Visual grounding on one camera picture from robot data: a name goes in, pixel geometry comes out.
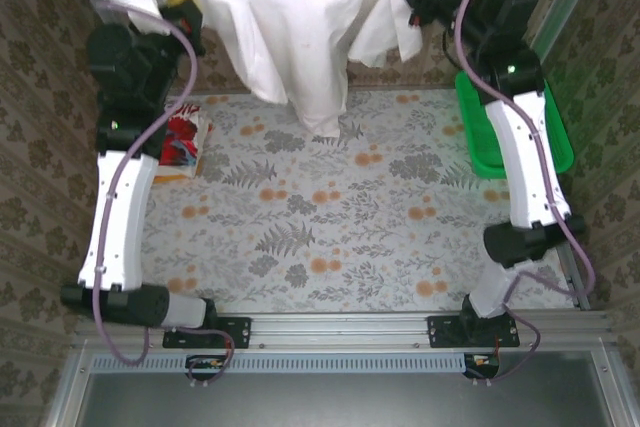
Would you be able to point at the green plastic basket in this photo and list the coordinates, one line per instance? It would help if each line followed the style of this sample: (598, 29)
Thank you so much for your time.
(482, 142)

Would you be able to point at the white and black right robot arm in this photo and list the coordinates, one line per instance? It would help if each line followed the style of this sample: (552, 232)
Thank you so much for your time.
(530, 172)

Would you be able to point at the white t-shirt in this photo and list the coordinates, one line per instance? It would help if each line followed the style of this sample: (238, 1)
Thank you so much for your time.
(290, 37)

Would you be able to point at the folded orange t-shirt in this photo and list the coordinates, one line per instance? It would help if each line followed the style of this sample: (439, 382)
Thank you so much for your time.
(172, 178)

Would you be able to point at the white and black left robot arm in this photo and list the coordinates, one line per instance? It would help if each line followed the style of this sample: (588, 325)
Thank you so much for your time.
(120, 207)

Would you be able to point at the grey metal panel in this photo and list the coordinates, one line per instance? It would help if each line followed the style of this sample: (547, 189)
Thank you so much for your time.
(340, 402)

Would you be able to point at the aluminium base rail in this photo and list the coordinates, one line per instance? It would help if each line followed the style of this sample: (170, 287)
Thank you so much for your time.
(340, 329)

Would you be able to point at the floral table cover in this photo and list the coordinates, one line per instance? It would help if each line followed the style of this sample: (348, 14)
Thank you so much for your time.
(350, 227)

